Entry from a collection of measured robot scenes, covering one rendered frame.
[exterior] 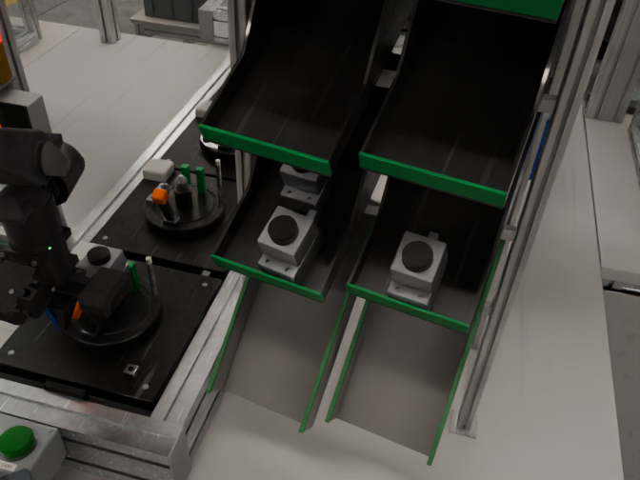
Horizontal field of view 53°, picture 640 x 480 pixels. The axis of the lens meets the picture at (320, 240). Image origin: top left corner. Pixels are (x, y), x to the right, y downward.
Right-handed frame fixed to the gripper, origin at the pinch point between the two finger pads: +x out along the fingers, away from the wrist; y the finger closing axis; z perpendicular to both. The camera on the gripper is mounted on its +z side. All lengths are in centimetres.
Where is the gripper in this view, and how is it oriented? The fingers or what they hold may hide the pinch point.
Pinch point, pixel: (58, 309)
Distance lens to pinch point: 84.9
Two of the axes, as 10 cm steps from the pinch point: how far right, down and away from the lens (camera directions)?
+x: -0.4, 7.7, 6.3
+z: -2.5, 6.0, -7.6
